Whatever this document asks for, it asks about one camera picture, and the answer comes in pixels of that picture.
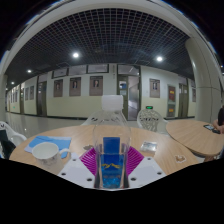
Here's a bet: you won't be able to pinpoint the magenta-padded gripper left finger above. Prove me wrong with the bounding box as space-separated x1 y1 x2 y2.
57 146 100 190

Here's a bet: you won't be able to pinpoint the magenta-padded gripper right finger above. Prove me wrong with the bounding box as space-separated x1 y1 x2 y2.
125 145 167 189

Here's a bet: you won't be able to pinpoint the clear bottle with blue label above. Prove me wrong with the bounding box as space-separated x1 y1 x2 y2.
92 94 132 190

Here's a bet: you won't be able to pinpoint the shiny plastic card packet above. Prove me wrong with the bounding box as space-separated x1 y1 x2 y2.
139 140 158 154

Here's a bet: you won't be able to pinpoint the white ceramic mug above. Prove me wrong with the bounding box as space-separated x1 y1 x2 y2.
31 141 72 167

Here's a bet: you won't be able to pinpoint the blue paper sheet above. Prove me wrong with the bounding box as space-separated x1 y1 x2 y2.
24 135 73 160

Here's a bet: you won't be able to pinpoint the round wooden table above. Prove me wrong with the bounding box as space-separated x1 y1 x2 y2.
165 119 224 163

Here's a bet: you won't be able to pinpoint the black bag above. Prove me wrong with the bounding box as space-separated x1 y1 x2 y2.
0 129 17 160

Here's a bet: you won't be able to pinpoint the dark flat device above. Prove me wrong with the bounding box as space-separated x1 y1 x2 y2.
203 123 221 134

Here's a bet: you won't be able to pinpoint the dark door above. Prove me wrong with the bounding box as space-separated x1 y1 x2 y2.
36 80 48 117

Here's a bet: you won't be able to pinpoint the round ceiling lights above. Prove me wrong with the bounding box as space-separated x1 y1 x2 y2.
9 51 164 86

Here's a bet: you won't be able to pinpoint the framed wall pictures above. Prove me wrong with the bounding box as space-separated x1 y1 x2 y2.
9 63 198 104

